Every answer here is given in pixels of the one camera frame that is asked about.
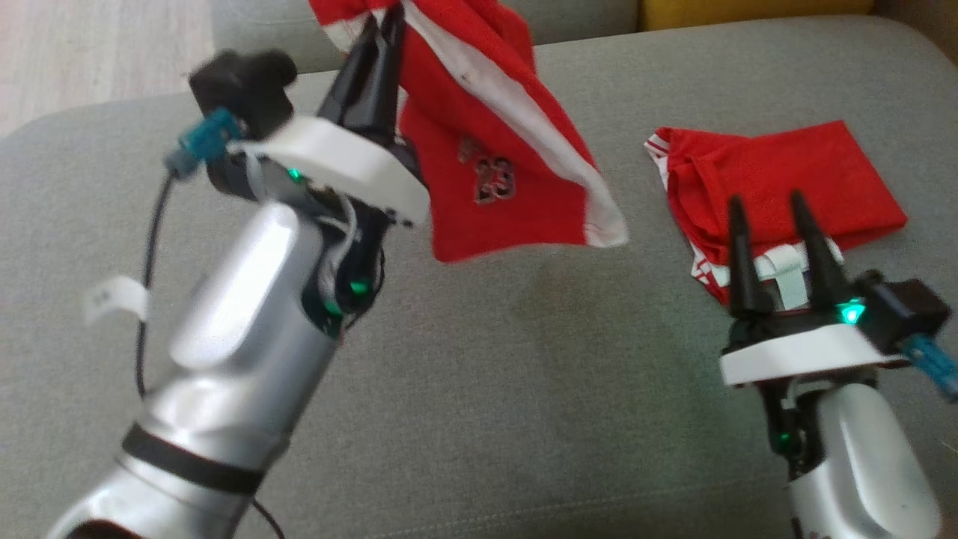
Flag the white cable label tag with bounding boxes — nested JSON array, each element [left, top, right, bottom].
[[82, 274, 150, 326]]

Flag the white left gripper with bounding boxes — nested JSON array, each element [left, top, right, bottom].
[[241, 6, 433, 341]]

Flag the yellow sofa cushion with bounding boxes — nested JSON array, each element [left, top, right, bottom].
[[638, 0, 876, 33]]

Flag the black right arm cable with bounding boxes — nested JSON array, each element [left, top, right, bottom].
[[900, 332, 958, 399]]

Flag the grey sofa seat cushion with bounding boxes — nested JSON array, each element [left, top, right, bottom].
[[0, 15, 958, 539]]

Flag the red white sports jersey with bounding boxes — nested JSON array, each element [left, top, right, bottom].
[[644, 120, 909, 309]]

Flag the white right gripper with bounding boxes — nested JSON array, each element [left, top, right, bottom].
[[717, 189, 912, 461]]

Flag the red white striped shorts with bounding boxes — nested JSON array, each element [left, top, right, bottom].
[[308, 0, 629, 264]]

